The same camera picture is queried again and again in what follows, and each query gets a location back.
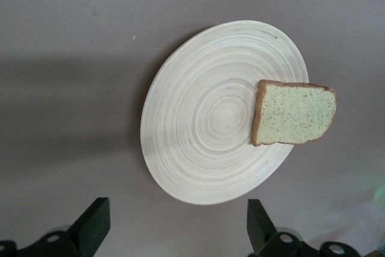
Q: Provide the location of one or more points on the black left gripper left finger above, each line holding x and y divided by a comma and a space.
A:
75, 239

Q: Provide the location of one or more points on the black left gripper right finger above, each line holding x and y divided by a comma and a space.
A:
270, 242

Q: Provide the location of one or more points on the slice of brown bread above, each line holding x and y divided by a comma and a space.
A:
294, 115

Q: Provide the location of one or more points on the round pale wooden plate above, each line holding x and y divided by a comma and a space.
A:
210, 118

